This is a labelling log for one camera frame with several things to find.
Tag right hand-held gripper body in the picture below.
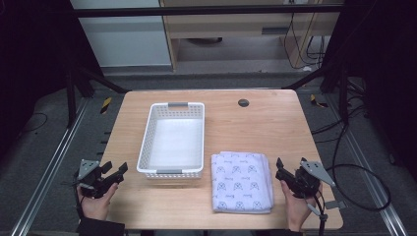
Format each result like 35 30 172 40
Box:
292 156 337 200

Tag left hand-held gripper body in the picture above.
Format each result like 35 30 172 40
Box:
73 158 116 200

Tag patterned white towel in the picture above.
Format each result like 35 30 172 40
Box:
210 150 275 215

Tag white perforated plastic basket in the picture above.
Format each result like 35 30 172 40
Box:
136 101 207 181

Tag person's left hand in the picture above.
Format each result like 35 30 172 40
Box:
77 182 119 221

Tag person's right hand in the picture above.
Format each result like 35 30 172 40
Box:
279 179 325 233

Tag yellow black tape strip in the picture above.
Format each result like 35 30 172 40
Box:
99 96 113 115
309 93 329 109

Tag black metal stand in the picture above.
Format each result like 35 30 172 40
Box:
64 63 131 130
282 63 351 125

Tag black curtain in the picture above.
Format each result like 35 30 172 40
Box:
0 0 105 161
319 0 417 183

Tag white cabinet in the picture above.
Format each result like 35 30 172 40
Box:
69 0 172 69

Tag light wooden desk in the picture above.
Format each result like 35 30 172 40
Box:
158 0 346 72

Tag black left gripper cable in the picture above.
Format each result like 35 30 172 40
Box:
75 187 84 220

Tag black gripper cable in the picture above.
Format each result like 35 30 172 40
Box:
75 187 84 220
313 195 328 236

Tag grey metal bracket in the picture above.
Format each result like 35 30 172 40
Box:
306 200 347 221

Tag aluminium floor rail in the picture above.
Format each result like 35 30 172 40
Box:
326 93 410 236
10 97 90 236

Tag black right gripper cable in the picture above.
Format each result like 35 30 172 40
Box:
313 195 328 236

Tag black looped floor cable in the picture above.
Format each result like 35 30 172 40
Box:
326 121 392 212

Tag thin black floor cable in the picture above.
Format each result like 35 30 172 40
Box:
19 112 49 136

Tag black cables under desk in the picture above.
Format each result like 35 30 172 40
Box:
282 12 327 71

